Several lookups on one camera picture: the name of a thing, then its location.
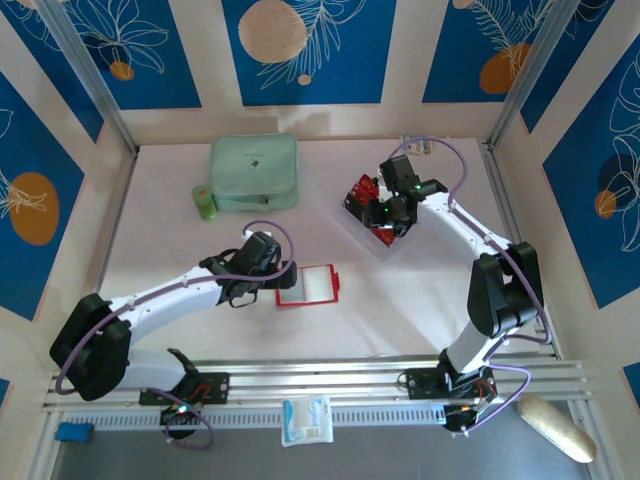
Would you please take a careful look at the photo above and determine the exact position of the beige cork roll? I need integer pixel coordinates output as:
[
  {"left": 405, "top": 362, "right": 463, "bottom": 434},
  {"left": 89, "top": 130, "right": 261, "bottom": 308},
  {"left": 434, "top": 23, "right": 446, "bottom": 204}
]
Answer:
[{"left": 516, "top": 394, "right": 598, "bottom": 464}]

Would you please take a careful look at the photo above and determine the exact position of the mint green zip pouch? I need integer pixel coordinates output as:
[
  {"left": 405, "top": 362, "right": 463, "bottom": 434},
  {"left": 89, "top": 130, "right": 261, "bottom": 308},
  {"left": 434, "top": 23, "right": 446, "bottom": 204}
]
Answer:
[{"left": 208, "top": 132, "right": 300, "bottom": 214}]

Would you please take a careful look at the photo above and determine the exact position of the slotted grey cable duct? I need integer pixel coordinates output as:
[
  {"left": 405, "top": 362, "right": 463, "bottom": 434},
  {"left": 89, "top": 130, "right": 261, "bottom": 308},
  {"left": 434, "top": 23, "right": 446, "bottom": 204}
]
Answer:
[{"left": 62, "top": 405, "right": 449, "bottom": 432}]

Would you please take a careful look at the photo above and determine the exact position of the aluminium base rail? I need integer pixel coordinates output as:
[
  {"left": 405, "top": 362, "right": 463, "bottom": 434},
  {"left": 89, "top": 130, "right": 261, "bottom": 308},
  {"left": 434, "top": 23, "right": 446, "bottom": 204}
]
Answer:
[{"left": 42, "top": 356, "right": 592, "bottom": 416}]

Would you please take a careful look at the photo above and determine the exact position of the aluminium corner post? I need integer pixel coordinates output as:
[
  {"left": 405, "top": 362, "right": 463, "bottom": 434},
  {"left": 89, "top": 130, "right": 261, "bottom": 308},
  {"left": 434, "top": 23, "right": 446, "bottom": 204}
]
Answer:
[
  {"left": 486, "top": 0, "right": 587, "bottom": 150},
  {"left": 37, "top": 0, "right": 140, "bottom": 157}
]

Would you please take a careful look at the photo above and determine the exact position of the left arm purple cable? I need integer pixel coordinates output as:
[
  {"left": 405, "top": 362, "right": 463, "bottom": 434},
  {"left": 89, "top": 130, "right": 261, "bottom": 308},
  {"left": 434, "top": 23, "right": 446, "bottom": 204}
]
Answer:
[{"left": 53, "top": 219, "right": 296, "bottom": 449}]

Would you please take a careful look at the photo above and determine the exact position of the blue sponge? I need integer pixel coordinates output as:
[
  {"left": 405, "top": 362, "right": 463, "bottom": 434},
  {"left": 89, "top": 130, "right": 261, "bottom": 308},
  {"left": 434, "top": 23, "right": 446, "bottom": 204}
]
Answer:
[{"left": 53, "top": 422, "right": 96, "bottom": 444}]

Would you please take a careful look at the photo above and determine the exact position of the black controller board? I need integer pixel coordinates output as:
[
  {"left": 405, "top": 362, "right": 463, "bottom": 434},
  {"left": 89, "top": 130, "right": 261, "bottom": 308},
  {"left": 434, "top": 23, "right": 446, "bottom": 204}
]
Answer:
[
  {"left": 442, "top": 402, "right": 484, "bottom": 437},
  {"left": 159, "top": 403, "right": 204, "bottom": 427}
]

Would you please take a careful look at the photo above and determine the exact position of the blue floral wall panel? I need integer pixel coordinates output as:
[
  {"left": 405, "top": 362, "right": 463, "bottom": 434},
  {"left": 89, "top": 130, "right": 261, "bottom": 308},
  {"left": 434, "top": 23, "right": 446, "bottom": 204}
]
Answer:
[
  {"left": 542, "top": 47, "right": 640, "bottom": 309},
  {"left": 519, "top": 0, "right": 640, "bottom": 134},
  {"left": 222, "top": 0, "right": 397, "bottom": 107},
  {"left": 0, "top": 0, "right": 105, "bottom": 145},
  {"left": 422, "top": 0, "right": 569, "bottom": 105},
  {"left": 0, "top": 72, "right": 86, "bottom": 321},
  {"left": 64, "top": 0, "right": 203, "bottom": 111}
]

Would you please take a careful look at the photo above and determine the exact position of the black credit card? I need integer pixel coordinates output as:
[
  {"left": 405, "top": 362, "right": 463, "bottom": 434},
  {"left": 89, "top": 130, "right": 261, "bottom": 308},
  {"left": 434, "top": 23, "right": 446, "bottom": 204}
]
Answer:
[{"left": 343, "top": 192, "right": 370, "bottom": 217}]

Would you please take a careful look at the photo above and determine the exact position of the clear acrylic card tray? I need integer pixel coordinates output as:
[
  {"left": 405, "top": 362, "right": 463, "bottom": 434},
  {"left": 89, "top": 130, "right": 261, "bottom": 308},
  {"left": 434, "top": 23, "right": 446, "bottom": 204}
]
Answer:
[{"left": 341, "top": 172, "right": 416, "bottom": 265}]

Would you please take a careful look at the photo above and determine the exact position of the green cylindrical roll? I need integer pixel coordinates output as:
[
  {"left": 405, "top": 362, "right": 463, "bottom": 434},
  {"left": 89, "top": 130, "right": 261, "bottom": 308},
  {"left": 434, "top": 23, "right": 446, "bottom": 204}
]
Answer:
[{"left": 191, "top": 183, "right": 220, "bottom": 222}]

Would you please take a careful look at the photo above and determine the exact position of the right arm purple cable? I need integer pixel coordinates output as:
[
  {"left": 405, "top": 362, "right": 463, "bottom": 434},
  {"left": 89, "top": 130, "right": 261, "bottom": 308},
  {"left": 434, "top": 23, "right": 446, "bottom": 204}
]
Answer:
[{"left": 389, "top": 138, "right": 554, "bottom": 436}]

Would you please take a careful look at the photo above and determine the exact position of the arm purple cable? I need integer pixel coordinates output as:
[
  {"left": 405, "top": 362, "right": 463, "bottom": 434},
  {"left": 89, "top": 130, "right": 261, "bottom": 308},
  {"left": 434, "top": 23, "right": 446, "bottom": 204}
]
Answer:
[
  {"left": 389, "top": 138, "right": 554, "bottom": 436},
  {"left": 53, "top": 219, "right": 296, "bottom": 449}
]

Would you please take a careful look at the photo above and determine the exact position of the red card holder wallet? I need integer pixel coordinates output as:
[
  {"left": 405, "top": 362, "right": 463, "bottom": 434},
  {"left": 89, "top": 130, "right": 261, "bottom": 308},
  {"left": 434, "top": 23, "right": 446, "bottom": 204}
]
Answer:
[{"left": 275, "top": 263, "right": 344, "bottom": 308}]

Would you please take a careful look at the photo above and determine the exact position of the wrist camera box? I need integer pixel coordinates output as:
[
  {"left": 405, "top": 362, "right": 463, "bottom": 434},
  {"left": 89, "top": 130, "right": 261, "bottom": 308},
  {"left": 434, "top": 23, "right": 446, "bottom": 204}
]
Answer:
[
  {"left": 378, "top": 154, "right": 422, "bottom": 193},
  {"left": 238, "top": 230, "right": 282, "bottom": 271}
]

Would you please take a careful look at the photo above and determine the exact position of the printed paper leaflet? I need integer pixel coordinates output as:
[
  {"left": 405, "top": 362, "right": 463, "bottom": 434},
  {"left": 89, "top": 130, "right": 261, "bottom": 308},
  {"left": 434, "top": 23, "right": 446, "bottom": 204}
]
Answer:
[{"left": 398, "top": 133, "right": 436, "bottom": 156}]

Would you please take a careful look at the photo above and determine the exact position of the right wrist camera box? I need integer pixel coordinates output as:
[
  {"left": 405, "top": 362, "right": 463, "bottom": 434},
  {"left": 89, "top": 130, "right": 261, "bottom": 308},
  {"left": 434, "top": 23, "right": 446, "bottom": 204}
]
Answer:
[{"left": 378, "top": 154, "right": 422, "bottom": 193}]

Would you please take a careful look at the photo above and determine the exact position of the white gauze packet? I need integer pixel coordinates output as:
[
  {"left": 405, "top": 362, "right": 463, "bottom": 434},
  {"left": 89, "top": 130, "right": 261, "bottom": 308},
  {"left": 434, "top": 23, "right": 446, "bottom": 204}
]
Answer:
[{"left": 279, "top": 394, "right": 335, "bottom": 448}]

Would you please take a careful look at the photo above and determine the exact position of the aluminium side rail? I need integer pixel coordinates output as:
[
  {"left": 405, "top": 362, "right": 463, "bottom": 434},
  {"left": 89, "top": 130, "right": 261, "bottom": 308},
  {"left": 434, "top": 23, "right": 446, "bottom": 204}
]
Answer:
[
  {"left": 73, "top": 149, "right": 140, "bottom": 371},
  {"left": 480, "top": 139, "right": 564, "bottom": 360}
]

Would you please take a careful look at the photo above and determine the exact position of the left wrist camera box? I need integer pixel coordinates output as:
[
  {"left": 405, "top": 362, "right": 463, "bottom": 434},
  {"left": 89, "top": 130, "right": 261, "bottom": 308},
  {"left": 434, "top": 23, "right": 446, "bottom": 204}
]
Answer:
[{"left": 238, "top": 230, "right": 282, "bottom": 271}]

